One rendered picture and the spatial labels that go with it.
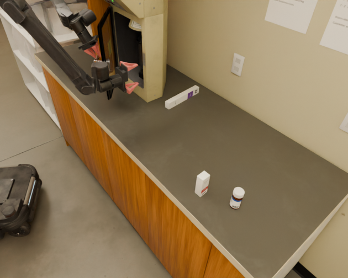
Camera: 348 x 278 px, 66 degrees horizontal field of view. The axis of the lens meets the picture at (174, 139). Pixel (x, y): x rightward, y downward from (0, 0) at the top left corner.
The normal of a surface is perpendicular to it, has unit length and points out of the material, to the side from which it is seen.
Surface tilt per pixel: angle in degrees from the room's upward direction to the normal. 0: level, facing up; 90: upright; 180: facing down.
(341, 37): 90
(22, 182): 0
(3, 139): 0
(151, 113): 0
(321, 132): 90
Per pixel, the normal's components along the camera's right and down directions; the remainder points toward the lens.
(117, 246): 0.04, -0.75
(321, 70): -0.77, 0.40
